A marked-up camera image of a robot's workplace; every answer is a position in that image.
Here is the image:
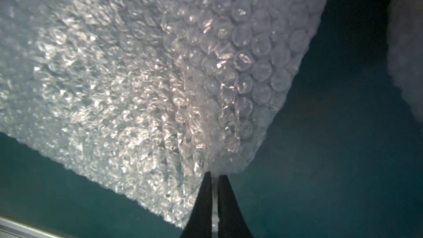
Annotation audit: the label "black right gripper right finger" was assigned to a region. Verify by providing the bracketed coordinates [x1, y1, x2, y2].
[218, 175, 253, 238]

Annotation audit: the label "aluminium front rail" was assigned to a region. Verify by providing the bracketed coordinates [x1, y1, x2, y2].
[1, 217, 66, 238]

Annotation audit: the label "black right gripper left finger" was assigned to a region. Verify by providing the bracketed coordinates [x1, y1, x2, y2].
[180, 172, 213, 238]

